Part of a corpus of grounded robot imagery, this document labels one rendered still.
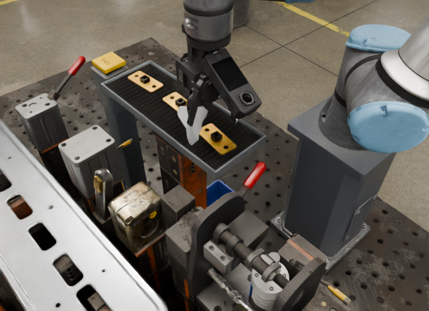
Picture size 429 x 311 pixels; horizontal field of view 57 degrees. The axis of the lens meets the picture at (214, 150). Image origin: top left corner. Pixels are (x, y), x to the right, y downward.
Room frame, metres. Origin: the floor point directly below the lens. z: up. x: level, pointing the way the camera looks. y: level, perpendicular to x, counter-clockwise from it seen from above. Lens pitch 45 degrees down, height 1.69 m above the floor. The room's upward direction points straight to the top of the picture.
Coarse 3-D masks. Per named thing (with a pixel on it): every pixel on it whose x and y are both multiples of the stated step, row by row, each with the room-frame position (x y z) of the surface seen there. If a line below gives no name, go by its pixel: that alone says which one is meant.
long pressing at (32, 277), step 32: (0, 128) 0.76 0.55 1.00; (0, 160) 0.65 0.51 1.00; (32, 160) 0.65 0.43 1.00; (0, 192) 0.55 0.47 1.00; (32, 192) 0.55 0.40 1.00; (64, 192) 0.55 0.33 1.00; (0, 224) 0.47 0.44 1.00; (32, 224) 0.47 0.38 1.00; (64, 224) 0.47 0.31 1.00; (0, 256) 0.40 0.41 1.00; (32, 256) 0.40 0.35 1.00; (96, 256) 0.40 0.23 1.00; (32, 288) 0.33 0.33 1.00; (64, 288) 0.33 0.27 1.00; (96, 288) 0.33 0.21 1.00; (128, 288) 0.33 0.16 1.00
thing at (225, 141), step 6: (204, 126) 0.59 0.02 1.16; (210, 126) 0.59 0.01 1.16; (204, 132) 0.57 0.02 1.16; (210, 132) 0.57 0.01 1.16; (216, 132) 0.56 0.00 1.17; (204, 138) 0.56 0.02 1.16; (210, 138) 0.56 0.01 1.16; (216, 138) 0.55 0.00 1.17; (222, 138) 0.56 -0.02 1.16; (228, 138) 0.56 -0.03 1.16; (210, 144) 0.54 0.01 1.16; (216, 144) 0.54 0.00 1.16; (222, 144) 0.54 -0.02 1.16; (228, 144) 0.54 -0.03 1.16; (234, 144) 0.54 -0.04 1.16; (216, 150) 0.52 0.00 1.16; (222, 150) 0.52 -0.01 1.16; (228, 150) 0.52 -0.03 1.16
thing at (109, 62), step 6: (108, 54) 0.86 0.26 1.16; (114, 54) 0.86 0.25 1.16; (96, 60) 0.83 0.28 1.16; (102, 60) 0.83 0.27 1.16; (108, 60) 0.83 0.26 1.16; (114, 60) 0.83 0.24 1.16; (120, 60) 0.83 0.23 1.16; (96, 66) 0.82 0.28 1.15; (102, 66) 0.81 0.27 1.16; (108, 66) 0.81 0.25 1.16; (114, 66) 0.81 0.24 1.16; (120, 66) 0.82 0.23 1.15; (108, 72) 0.80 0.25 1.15
